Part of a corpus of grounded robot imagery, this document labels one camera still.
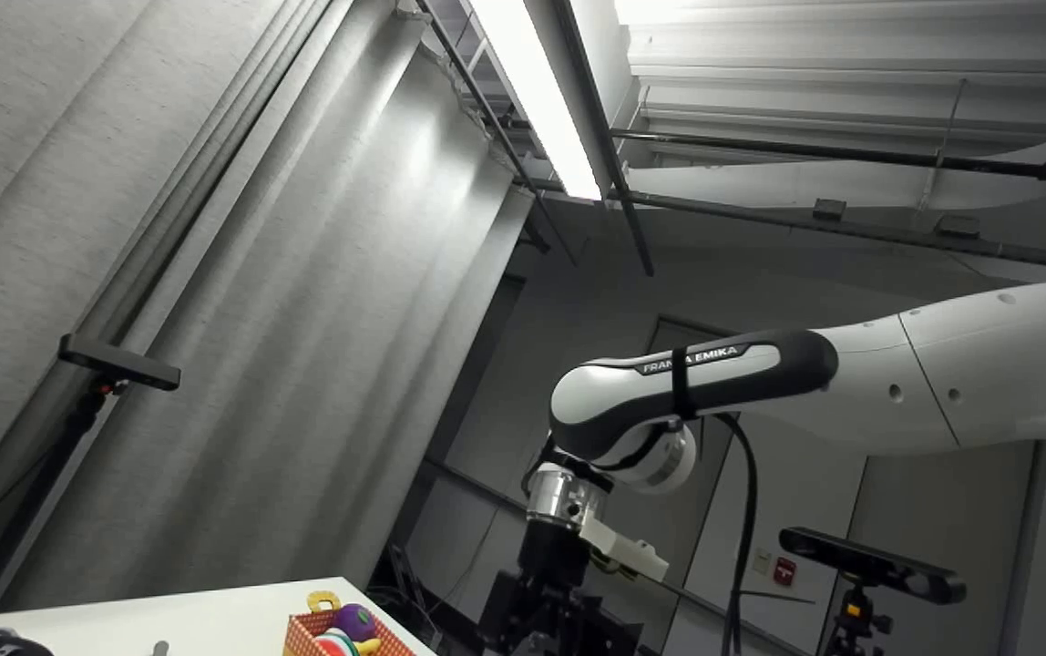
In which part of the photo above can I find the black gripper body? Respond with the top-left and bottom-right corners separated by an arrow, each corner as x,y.
497,521 -> 618,656

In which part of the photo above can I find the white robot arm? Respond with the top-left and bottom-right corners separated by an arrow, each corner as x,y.
520,283 -> 1046,595

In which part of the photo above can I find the grey door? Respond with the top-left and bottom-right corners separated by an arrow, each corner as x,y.
570,313 -> 790,656

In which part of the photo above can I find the orange toy box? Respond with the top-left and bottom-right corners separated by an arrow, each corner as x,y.
283,590 -> 414,656

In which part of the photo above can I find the ceiling light fixture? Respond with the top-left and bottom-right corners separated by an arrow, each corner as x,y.
471,0 -> 600,200

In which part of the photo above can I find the black ceiling pipe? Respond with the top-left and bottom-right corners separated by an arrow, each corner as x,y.
610,129 -> 1046,182

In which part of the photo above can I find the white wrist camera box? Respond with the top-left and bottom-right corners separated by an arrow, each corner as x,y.
580,510 -> 666,584

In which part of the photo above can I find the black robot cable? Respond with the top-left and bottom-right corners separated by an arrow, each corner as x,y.
713,412 -> 763,656

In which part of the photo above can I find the black camera on tripod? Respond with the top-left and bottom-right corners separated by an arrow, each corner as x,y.
780,527 -> 965,656

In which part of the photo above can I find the black camera on stand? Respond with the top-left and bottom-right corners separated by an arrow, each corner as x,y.
0,336 -> 181,604

